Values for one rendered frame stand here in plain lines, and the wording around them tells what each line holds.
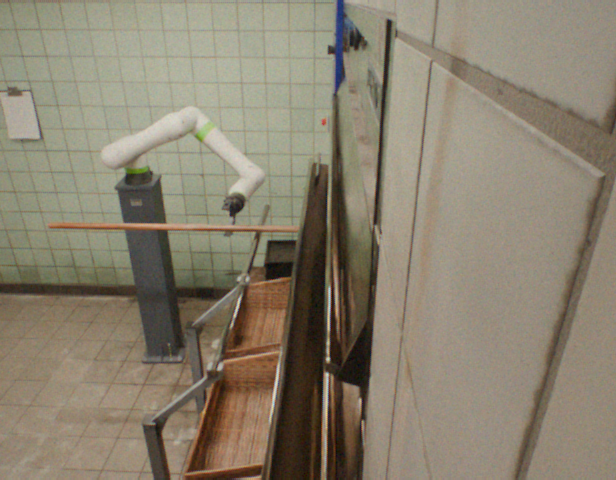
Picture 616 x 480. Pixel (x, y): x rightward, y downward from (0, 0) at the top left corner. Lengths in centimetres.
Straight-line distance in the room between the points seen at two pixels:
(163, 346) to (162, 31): 196
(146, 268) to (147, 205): 41
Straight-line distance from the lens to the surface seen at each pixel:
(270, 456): 89
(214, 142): 250
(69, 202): 388
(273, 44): 317
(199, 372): 212
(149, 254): 295
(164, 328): 322
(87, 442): 302
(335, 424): 88
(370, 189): 60
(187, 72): 329
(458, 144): 17
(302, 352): 111
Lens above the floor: 211
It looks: 26 degrees down
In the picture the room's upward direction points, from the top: straight up
